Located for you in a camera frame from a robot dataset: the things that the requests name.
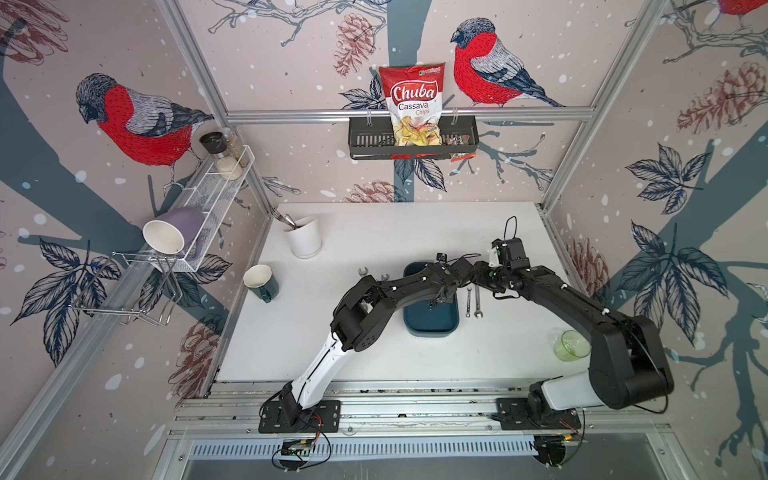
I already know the teal plastic storage box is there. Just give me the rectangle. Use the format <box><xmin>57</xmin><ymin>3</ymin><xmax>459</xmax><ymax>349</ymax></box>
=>
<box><xmin>403</xmin><ymin>293</ymin><xmax>460</xmax><ymax>338</ymax></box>

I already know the small silver combination wrench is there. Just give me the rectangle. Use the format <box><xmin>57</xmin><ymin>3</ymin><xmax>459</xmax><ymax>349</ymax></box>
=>
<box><xmin>465</xmin><ymin>287</ymin><xmax>473</xmax><ymax>318</ymax></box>

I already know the large silver open-end wrench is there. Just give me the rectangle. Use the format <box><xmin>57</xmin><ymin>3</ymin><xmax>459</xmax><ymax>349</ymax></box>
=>
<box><xmin>474</xmin><ymin>284</ymin><xmax>484</xmax><ymax>318</ymax></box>

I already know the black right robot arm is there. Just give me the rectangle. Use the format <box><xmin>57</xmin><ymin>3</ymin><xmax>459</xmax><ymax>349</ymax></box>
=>
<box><xmin>468</xmin><ymin>238</ymin><xmax>674</xmax><ymax>417</ymax></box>

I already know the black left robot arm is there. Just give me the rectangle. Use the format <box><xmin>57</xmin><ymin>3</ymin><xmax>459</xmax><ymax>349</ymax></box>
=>
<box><xmin>278</xmin><ymin>257</ymin><xmax>474</xmax><ymax>424</ymax></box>

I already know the green translucent glass cup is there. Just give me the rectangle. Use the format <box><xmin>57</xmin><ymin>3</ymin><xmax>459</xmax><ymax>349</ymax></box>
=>
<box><xmin>553</xmin><ymin>330</ymin><xmax>592</xmax><ymax>362</ymax></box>

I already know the white ceramic utensil holder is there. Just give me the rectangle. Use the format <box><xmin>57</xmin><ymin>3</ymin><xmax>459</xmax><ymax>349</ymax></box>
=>
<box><xmin>284</xmin><ymin>216</ymin><xmax>323</xmax><ymax>259</ymax></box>

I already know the green paper cup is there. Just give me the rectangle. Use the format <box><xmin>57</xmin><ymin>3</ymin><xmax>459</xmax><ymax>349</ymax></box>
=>
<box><xmin>243</xmin><ymin>264</ymin><xmax>279</xmax><ymax>303</ymax></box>

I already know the red Chuba cassava chips bag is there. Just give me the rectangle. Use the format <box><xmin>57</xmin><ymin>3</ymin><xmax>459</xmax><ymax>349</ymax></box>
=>
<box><xmin>379</xmin><ymin>63</ymin><xmax>445</xmax><ymax>147</ymax></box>

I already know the white lidded spice jar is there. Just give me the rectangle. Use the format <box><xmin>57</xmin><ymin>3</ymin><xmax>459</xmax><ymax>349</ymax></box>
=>
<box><xmin>214</xmin><ymin>156</ymin><xmax>243</xmax><ymax>182</ymax></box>

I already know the black lidded spice jar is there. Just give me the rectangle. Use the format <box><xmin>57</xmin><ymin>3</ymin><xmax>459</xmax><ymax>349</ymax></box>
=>
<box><xmin>199</xmin><ymin>131</ymin><xmax>229</xmax><ymax>155</ymax></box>

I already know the purple mug white interior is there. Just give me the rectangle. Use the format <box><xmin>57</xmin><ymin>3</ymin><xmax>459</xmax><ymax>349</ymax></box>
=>
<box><xmin>142</xmin><ymin>207</ymin><xmax>205</xmax><ymax>255</ymax></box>

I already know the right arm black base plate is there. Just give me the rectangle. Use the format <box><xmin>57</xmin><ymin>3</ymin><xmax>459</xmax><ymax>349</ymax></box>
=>
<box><xmin>490</xmin><ymin>382</ymin><xmax>582</xmax><ymax>432</ymax></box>

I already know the black wire wall basket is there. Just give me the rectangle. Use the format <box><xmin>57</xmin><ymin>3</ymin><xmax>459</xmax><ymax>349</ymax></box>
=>
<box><xmin>348</xmin><ymin>116</ymin><xmax>479</xmax><ymax>160</ymax></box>

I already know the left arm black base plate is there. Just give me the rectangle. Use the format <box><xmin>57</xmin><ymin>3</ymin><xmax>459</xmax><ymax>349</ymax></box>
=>
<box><xmin>258</xmin><ymin>385</ymin><xmax>341</xmax><ymax>434</ymax></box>

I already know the small circuit board with wires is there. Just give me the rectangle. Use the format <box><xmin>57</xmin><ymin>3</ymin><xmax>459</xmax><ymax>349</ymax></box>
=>
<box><xmin>270</xmin><ymin>430</ymin><xmax>333</xmax><ymax>473</ymax></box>

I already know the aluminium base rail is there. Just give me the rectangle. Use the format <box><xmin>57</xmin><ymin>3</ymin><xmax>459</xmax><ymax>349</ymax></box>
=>
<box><xmin>168</xmin><ymin>384</ymin><xmax>671</xmax><ymax>462</ymax></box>

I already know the clear acrylic wall shelf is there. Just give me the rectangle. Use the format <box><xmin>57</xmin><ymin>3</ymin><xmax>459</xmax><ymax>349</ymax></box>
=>
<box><xmin>173</xmin><ymin>146</ymin><xmax>255</xmax><ymax>273</ymax></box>

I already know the wire cup rack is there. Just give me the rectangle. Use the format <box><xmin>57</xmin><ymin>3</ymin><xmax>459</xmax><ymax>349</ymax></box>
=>
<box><xmin>69</xmin><ymin>250</ymin><xmax>183</xmax><ymax>327</ymax></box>

